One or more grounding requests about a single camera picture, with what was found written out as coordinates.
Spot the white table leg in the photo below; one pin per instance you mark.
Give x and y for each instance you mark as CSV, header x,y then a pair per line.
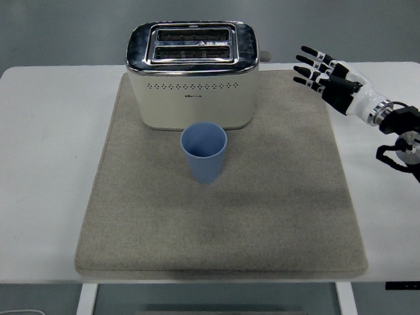
x,y
85,307
347,299

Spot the cream and chrome toaster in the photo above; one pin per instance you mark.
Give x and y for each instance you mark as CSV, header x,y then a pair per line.
x,y
193,102

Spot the black table control panel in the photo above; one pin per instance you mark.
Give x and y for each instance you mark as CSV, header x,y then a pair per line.
x,y
410,285

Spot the beige felt table mat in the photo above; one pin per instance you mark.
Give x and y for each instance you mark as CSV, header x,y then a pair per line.
x,y
205,220

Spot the blue ribbed plastic cup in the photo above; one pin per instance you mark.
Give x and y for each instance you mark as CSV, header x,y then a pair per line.
x,y
203,168

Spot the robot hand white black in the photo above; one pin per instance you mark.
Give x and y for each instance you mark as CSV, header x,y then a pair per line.
x,y
362,95

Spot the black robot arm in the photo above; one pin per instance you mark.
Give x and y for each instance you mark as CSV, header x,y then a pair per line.
x,y
408,121

